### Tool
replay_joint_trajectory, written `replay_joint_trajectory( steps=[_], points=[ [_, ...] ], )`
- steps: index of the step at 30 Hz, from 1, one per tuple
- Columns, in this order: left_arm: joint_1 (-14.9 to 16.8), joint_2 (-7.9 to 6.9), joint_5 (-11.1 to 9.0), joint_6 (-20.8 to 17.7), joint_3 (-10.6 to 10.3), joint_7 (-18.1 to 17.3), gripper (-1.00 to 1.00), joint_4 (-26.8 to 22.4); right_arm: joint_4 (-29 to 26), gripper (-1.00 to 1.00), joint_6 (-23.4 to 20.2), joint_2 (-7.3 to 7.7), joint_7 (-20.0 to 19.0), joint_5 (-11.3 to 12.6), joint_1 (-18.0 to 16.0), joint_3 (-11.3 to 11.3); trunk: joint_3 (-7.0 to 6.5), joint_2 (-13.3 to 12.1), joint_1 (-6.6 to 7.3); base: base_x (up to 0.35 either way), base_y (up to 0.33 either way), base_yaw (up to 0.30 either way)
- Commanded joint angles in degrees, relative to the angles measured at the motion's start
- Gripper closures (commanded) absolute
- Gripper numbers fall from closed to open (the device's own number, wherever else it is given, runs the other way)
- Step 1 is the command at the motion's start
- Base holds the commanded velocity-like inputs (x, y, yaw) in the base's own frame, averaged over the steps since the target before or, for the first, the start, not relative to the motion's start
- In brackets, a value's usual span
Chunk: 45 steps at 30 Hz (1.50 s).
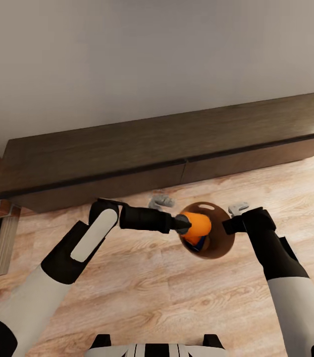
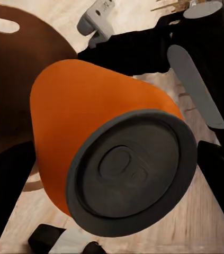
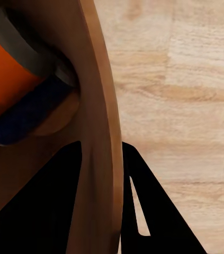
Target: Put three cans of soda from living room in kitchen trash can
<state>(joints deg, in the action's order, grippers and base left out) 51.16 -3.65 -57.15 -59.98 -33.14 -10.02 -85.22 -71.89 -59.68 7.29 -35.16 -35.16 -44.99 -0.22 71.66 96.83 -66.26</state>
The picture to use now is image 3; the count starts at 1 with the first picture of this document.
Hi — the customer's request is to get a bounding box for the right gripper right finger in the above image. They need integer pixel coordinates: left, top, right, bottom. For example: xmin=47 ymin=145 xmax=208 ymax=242
xmin=120 ymin=142 xmax=207 ymax=254

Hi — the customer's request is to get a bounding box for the can of soda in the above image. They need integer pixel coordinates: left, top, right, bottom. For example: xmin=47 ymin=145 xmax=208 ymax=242
xmin=0 ymin=53 xmax=75 ymax=146
xmin=0 ymin=6 xmax=52 ymax=115

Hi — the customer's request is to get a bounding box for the trash can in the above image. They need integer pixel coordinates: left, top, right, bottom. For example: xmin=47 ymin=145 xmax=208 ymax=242
xmin=0 ymin=0 xmax=123 ymax=254

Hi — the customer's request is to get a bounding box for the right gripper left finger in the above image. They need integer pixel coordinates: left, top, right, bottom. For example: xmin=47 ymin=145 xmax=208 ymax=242
xmin=0 ymin=141 xmax=82 ymax=254

